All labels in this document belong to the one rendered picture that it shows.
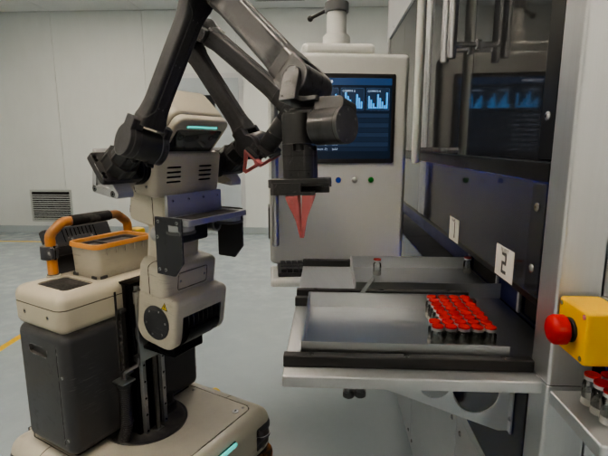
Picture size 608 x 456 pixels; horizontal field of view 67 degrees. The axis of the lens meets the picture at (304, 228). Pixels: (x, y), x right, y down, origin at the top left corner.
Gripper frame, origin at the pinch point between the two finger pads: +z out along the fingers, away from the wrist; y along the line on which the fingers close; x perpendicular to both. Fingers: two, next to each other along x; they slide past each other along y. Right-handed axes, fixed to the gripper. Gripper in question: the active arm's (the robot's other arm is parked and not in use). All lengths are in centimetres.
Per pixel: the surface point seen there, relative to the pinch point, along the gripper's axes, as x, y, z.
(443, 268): 56, 38, 20
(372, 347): -4.0, 11.4, 18.8
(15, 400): 125, -151, 101
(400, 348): -4.0, 16.0, 19.0
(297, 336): 6.2, -1.8, 20.8
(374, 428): 112, 23, 106
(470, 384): -8.9, 26.0, 22.8
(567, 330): -18.2, 35.1, 10.5
